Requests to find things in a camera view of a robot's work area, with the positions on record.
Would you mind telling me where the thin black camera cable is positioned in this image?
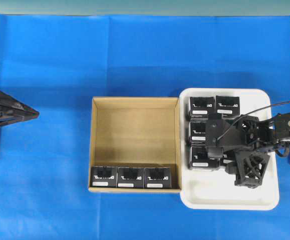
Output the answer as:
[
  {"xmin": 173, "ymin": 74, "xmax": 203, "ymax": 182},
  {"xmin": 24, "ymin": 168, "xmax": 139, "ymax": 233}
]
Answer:
[{"xmin": 216, "ymin": 96, "xmax": 290, "ymax": 146}]

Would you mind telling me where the white plastic tray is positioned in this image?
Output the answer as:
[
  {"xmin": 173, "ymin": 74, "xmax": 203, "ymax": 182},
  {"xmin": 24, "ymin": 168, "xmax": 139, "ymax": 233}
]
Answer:
[{"xmin": 178, "ymin": 88, "xmax": 279, "ymax": 211}]

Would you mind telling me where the black box tray top left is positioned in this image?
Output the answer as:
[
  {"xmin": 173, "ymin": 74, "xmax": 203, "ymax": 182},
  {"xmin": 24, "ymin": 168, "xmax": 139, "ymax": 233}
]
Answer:
[{"xmin": 188, "ymin": 96, "xmax": 215, "ymax": 121}]

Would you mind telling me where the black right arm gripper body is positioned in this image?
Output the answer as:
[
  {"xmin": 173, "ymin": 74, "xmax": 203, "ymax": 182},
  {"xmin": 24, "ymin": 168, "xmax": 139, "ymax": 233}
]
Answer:
[{"xmin": 239, "ymin": 112, "xmax": 290, "ymax": 157}]

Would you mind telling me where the blue table cloth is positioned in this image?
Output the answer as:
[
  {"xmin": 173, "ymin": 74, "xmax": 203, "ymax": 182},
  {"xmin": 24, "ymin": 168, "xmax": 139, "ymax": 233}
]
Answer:
[{"xmin": 0, "ymin": 15, "xmax": 290, "ymax": 240}]

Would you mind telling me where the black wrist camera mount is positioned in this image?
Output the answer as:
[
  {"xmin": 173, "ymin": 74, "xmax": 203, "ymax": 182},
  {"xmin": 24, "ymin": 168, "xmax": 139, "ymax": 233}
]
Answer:
[{"xmin": 205, "ymin": 113, "xmax": 246, "ymax": 159}]

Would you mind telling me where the black box carton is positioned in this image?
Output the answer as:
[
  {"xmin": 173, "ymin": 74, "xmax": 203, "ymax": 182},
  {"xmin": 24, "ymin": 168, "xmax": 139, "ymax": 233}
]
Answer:
[
  {"xmin": 220, "ymin": 151, "xmax": 235, "ymax": 167},
  {"xmin": 91, "ymin": 166, "xmax": 118, "ymax": 188},
  {"xmin": 117, "ymin": 167, "xmax": 145, "ymax": 189},
  {"xmin": 144, "ymin": 167, "xmax": 171, "ymax": 189}
]

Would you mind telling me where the black box tray top right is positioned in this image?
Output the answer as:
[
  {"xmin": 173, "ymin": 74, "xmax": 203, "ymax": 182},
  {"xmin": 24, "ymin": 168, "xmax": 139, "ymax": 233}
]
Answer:
[{"xmin": 215, "ymin": 95, "xmax": 240, "ymax": 120}]

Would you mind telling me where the black box tray middle left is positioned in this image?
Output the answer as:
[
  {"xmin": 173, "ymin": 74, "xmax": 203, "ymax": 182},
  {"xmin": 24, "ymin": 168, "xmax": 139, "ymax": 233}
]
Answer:
[{"xmin": 188, "ymin": 121, "xmax": 206, "ymax": 146}]

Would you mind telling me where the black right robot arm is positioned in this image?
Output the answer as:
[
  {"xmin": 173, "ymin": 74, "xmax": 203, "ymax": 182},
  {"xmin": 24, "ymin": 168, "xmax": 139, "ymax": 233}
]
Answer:
[{"xmin": 218, "ymin": 112, "xmax": 290, "ymax": 189}]

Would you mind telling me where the black box tray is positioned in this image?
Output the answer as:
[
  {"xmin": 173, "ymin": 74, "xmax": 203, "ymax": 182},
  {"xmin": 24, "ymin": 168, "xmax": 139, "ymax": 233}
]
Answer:
[
  {"xmin": 215, "ymin": 95, "xmax": 240, "ymax": 120},
  {"xmin": 188, "ymin": 96, "xmax": 215, "ymax": 121},
  {"xmin": 188, "ymin": 121, "xmax": 206, "ymax": 146},
  {"xmin": 189, "ymin": 146, "xmax": 220, "ymax": 170}
]

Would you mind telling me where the brown cardboard box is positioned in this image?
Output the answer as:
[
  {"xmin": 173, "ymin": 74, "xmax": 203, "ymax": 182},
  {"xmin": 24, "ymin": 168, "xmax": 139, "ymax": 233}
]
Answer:
[{"xmin": 88, "ymin": 96, "xmax": 182, "ymax": 193}]

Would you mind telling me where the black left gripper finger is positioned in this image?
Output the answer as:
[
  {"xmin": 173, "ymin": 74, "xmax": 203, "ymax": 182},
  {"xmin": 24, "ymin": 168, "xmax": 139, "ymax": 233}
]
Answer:
[{"xmin": 0, "ymin": 91, "xmax": 39, "ymax": 128}]

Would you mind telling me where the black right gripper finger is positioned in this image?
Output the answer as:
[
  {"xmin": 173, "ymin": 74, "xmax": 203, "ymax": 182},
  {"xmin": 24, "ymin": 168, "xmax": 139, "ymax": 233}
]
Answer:
[{"xmin": 225, "ymin": 151, "xmax": 270, "ymax": 188}]

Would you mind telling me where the black box tray lower left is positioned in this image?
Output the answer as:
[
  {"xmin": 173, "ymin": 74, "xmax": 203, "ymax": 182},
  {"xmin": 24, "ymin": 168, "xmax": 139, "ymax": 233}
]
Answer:
[{"xmin": 189, "ymin": 146, "xmax": 220, "ymax": 170}]

